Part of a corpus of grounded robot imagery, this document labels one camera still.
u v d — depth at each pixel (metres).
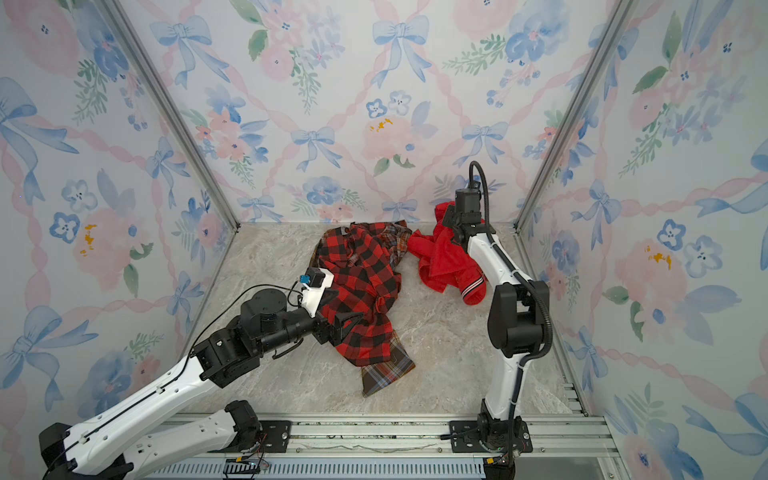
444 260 0.93
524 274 0.55
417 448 0.73
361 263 0.99
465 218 0.74
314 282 0.54
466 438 0.73
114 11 0.68
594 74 0.78
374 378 0.82
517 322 0.52
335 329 0.58
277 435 0.75
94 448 0.40
